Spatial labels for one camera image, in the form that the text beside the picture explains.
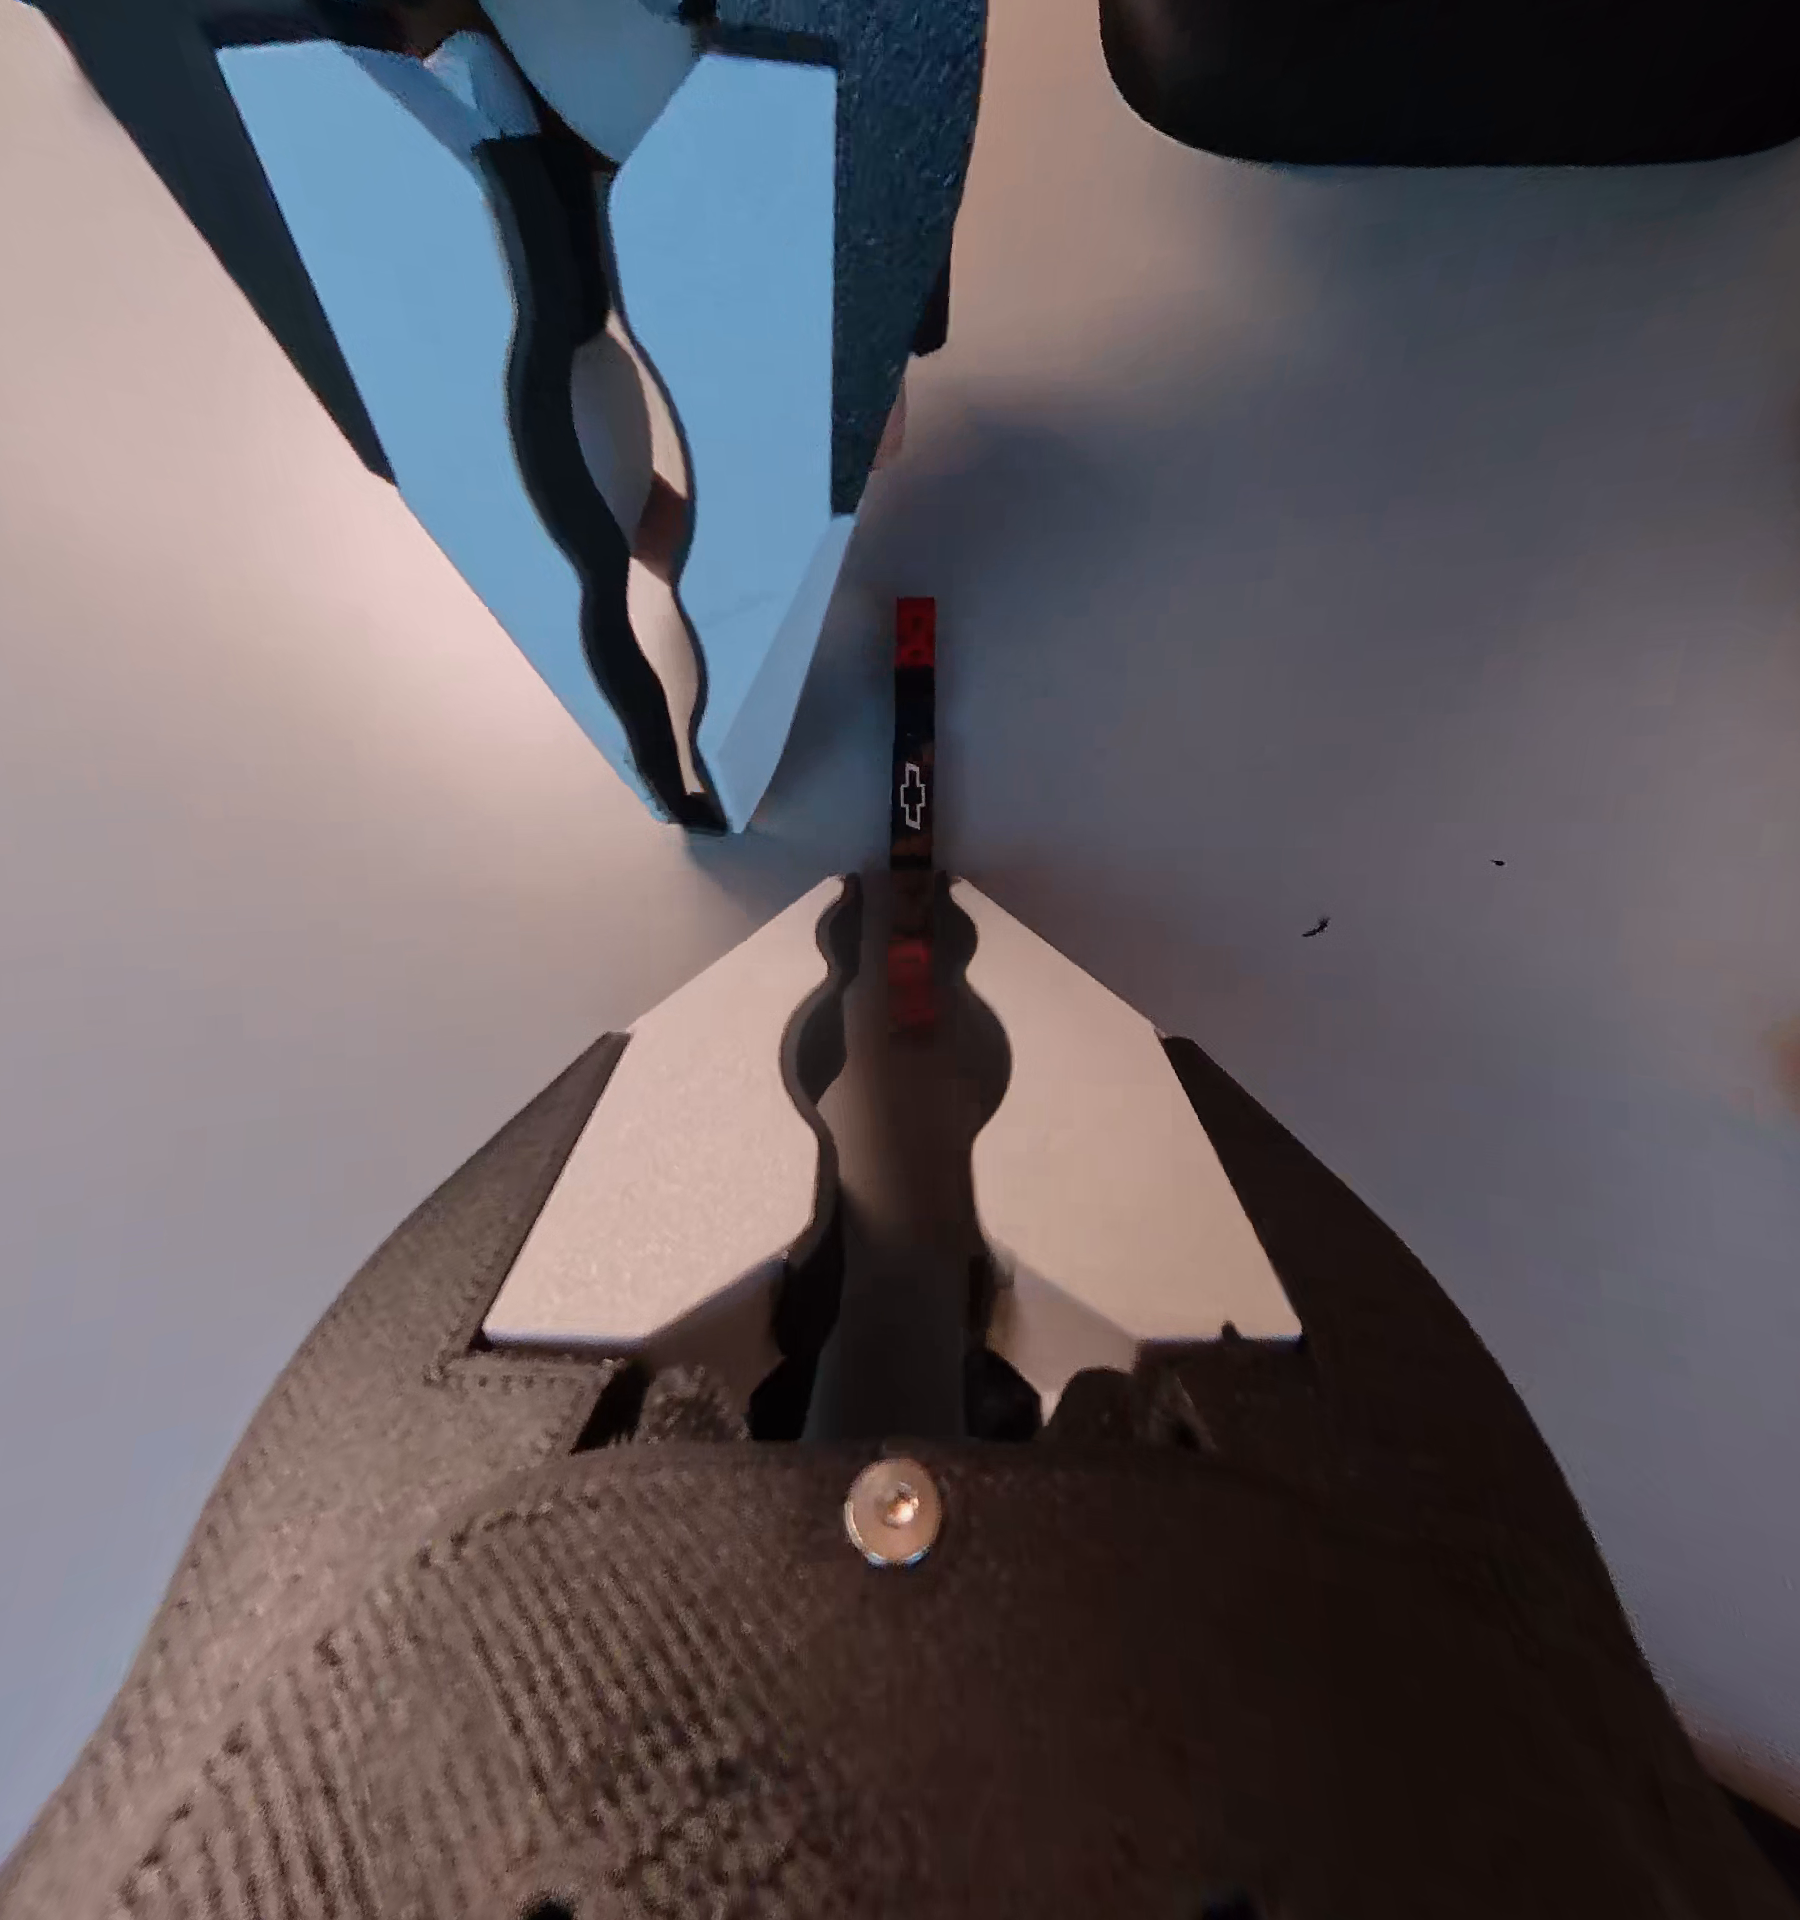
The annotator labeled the black lego plate white emblem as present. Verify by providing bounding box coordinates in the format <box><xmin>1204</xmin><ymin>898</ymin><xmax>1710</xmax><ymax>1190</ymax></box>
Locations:
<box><xmin>887</xmin><ymin>596</ymin><xmax>944</xmax><ymax>1036</ymax></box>

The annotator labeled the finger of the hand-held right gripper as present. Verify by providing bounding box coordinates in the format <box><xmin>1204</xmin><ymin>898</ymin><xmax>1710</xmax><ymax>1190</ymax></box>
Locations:
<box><xmin>216</xmin><ymin>42</ymin><xmax>732</xmax><ymax>838</ymax></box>
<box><xmin>606</xmin><ymin>55</ymin><xmax>865</xmax><ymax>838</ymax></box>

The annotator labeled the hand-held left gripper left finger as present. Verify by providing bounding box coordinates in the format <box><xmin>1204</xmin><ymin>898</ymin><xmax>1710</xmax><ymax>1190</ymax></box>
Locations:
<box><xmin>482</xmin><ymin>875</ymin><xmax>860</xmax><ymax>1419</ymax></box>

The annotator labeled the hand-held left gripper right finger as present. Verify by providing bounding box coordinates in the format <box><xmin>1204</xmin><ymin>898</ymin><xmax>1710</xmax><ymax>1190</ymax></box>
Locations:
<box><xmin>942</xmin><ymin>875</ymin><xmax>1303</xmax><ymax>1419</ymax></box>

